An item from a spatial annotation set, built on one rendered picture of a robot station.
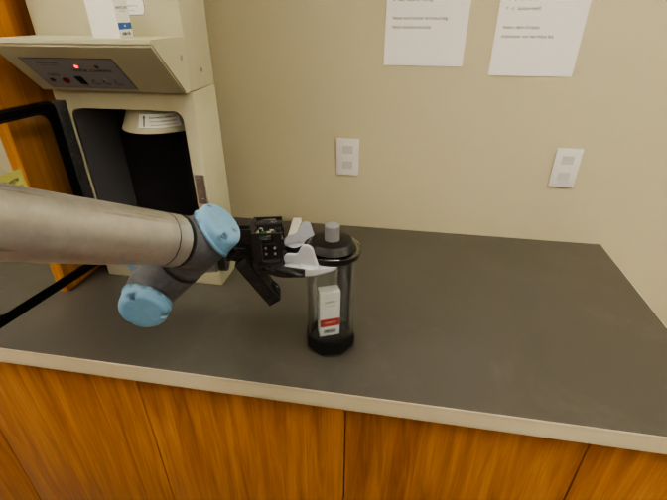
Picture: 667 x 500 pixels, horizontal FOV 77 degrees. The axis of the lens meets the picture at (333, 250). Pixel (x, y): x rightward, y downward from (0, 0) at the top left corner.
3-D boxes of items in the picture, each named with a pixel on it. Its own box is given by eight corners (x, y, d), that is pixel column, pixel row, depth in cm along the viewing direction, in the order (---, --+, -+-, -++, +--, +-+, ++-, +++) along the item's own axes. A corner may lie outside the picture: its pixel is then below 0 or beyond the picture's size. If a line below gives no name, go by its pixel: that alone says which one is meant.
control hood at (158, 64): (50, 87, 90) (34, 35, 85) (193, 91, 85) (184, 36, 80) (5, 96, 80) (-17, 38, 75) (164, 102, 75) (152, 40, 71)
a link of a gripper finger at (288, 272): (301, 274, 73) (255, 265, 75) (301, 281, 73) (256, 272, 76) (311, 261, 77) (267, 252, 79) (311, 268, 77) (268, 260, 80)
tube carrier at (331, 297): (351, 317, 94) (356, 231, 84) (359, 351, 85) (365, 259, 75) (303, 319, 93) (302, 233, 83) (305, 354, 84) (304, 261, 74)
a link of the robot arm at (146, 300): (147, 272, 59) (165, 229, 68) (102, 314, 63) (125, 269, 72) (194, 301, 63) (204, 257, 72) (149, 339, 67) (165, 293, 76)
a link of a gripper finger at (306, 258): (331, 252, 70) (280, 243, 73) (331, 282, 73) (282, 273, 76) (336, 244, 73) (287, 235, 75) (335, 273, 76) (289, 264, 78)
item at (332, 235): (354, 244, 84) (355, 213, 81) (357, 269, 76) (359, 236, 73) (308, 244, 84) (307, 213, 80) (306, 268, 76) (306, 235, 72)
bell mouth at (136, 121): (148, 115, 109) (144, 93, 107) (212, 118, 107) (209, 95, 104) (105, 132, 94) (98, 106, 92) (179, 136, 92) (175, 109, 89)
